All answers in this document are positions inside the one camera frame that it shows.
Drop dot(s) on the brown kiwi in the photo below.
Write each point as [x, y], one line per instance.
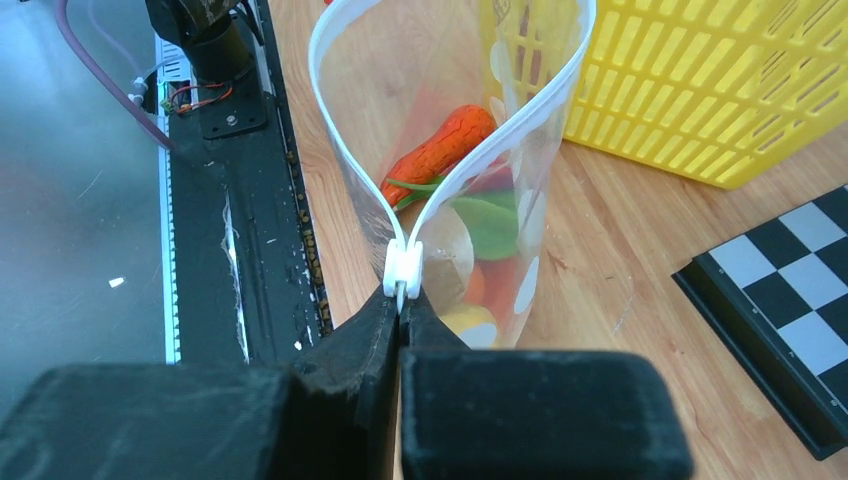
[448, 259]

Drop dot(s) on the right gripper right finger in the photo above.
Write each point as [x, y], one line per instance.
[531, 414]

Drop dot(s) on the red apple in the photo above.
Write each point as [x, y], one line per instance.
[500, 286]

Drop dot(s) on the yellow lemon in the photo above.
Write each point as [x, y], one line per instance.
[473, 324]

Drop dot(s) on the orange carrot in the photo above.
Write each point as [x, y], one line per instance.
[460, 133]

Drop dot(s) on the yellow plastic basket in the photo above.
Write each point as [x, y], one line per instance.
[715, 91]

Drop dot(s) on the black white checkerboard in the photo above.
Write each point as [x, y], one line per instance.
[776, 295]

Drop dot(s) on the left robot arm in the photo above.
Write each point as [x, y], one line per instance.
[206, 33]

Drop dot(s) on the polka dot zip bag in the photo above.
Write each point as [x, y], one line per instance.
[385, 75]

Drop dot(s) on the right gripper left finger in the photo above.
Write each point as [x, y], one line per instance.
[324, 416]

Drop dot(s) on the green star fruit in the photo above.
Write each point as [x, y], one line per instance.
[477, 217]

